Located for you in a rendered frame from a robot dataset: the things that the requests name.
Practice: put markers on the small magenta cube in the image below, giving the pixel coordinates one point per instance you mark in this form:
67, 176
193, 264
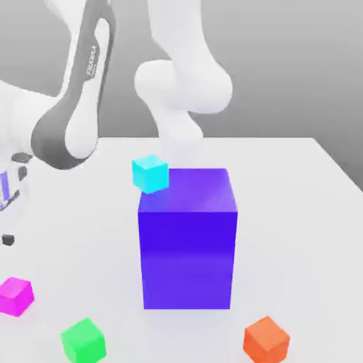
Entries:
15, 296

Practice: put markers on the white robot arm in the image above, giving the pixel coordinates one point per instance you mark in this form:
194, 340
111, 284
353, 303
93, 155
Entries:
187, 85

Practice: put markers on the small orange cube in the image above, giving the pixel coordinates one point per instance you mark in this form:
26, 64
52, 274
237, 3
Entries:
266, 340

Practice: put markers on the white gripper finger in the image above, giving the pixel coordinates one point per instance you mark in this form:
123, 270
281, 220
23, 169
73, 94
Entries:
7, 240

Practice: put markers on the small green cube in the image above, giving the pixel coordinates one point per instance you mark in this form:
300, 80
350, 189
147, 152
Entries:
83, 341

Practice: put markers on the large purple box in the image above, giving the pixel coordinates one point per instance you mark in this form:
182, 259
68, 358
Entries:
187, 249

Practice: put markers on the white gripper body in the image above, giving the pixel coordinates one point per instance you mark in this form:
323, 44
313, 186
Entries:
5, 222

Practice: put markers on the small cyan cube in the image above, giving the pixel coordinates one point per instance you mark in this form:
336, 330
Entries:
150, 174

